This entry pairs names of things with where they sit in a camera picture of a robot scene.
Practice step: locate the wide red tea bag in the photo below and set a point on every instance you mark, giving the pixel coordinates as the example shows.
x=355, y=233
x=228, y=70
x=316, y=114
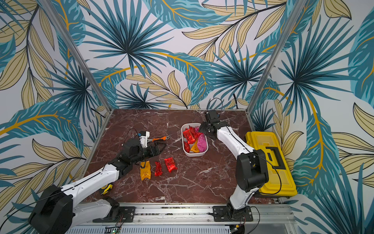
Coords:
x=170, y=164

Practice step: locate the yellow toolbox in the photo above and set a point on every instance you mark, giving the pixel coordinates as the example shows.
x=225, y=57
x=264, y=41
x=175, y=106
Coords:
x=281, y=182

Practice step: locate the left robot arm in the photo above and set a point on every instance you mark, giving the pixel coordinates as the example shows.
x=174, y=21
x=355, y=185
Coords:
x=62, y=208

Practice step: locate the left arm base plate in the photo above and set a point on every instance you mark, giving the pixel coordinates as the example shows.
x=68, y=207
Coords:
x=118, y=215

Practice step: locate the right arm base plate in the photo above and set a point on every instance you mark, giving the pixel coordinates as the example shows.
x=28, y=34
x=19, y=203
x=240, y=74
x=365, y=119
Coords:
x=228, y=214

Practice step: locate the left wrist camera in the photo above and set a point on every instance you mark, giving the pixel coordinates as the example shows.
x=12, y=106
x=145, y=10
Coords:
x=144, y=137

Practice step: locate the pink tea bag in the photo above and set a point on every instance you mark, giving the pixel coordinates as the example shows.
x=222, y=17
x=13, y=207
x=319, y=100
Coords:
x=201, y=143

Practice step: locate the aluminium front rail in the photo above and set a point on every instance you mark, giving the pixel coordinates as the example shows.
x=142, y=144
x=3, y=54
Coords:
x=191, y=218

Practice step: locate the white storage box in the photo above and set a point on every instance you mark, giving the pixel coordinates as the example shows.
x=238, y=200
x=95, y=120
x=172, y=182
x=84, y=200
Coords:
x=190, y=133

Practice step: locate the orange handled adjustable wrench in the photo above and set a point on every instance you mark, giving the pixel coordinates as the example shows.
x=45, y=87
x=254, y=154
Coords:
x=158, y=139

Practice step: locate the narrow red tea bag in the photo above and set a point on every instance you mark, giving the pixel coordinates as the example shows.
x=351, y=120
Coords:
x=158, y=170

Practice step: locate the yellow tape measure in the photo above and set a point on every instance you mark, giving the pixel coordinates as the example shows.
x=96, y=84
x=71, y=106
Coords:
x=105, y=189

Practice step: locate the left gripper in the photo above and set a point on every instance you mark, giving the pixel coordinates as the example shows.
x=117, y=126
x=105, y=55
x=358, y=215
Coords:
x=157, y=150

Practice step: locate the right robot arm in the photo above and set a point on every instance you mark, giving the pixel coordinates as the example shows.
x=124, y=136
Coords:
x=251, y=171

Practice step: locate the orange tea bag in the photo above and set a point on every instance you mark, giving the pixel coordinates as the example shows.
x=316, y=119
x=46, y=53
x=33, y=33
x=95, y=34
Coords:
x=194, y=149
x=145, y=170

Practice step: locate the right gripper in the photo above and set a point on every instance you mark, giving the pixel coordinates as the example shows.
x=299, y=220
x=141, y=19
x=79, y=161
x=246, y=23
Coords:
x=206, y=128

